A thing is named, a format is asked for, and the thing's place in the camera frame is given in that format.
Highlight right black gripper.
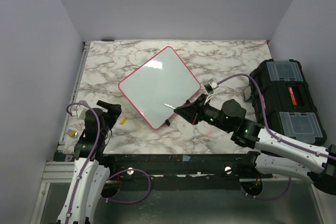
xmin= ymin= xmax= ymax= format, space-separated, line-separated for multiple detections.
xmin=174 ymin=93 xmax=232 ymax=133

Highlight yellow marker cap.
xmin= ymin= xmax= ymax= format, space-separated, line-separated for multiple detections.
xmin=120 ymin=116 xmax=127 ymax=125

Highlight white yellow whiteboard marker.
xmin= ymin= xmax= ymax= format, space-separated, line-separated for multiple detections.
xmin=163 ymin=103 xmax=176 ymax=110

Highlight pink framed whiteboard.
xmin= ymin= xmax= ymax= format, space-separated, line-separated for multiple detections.
xmin=118 ymin=46 xmax=201 ymax=130

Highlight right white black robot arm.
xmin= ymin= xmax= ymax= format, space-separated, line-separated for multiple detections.
xmin=173 ymin=94 xmax=335 ymax=195

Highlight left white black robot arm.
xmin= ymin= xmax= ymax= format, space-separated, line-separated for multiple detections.
xmin=56 ymin=100 xmax=122 ymax=223

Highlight yellow clamp with bolt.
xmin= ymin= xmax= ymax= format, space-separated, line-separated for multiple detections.
xmin=66 ymin=129 xmax=78 ymax=138

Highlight black plastic toolbox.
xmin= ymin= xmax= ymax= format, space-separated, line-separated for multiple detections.
xmin=246 ymin=59 xmax=327 ymax=146

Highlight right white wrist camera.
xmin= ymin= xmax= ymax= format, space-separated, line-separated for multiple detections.
xmin=203 ymin=78 xmax=218 ymax=96

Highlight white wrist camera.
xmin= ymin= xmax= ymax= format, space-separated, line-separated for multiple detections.
xmin=76 ymin=100 xmax=89 ymax=120
xmin=203 ymin=78 xmax=218 ymax=96

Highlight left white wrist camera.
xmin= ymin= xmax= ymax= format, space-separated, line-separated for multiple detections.
xmin=76 ymin=100 xmax=89 ymax=120

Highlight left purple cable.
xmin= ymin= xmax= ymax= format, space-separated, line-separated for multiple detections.
xmin=62 ymin=102 xmax=152 ymax=224

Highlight purple cable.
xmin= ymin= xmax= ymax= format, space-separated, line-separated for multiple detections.
xmin=214 ymin=73 xmax=336 ymax=201
xmin=62 ymin=102 xmax=152 ymax=224

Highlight black base frame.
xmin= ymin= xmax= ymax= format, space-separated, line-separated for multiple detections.
xmin=100 ymin=152 xmax=271 ymax=191

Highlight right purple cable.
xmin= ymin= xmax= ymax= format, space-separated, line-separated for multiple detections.
xmin=214 ymin=73 xmax=336 ymax=201

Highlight aluminium rail frame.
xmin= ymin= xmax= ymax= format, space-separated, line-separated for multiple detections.
xmin=28 ymin=41 xmax=91 ymax=224

